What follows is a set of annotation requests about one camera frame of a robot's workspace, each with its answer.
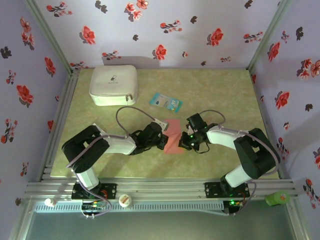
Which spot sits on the pink paper sheet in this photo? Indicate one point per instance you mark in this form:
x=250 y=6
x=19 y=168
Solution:
x=175 y=127

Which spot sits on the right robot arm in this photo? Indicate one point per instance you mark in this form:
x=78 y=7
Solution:
x=257 y=155

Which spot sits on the blue wet wipes packet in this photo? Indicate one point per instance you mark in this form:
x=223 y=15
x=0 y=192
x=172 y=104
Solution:
x=166 y=102

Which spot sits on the white jar red label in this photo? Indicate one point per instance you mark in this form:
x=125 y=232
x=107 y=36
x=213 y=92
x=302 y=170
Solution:
x=125 y=200

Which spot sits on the white fabric zip case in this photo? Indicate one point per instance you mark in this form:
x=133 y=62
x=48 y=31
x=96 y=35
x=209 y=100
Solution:
x=112 y=80

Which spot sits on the small circuit board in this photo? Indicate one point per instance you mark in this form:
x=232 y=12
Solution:
x=232 y=206
x=93 y=206

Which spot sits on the green plastic bottle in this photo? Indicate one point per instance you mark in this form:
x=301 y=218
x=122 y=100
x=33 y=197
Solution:
x=277 y=198

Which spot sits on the small white bottle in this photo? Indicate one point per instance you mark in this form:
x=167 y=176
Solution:
x=50 y=202

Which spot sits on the wide aluminium frame rail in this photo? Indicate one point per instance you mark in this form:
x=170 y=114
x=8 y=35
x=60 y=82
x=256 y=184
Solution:
x=162 y=187

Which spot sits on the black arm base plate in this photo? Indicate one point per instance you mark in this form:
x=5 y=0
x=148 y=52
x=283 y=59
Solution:
x=212 y=190
x=110 y=191

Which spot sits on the aluminium frame side rail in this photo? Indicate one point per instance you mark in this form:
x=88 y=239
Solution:
x=269 y=125
x=65 y=100

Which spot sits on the aluminium frame post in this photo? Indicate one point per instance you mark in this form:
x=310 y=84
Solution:
x=267 y=37
x=50 y=37

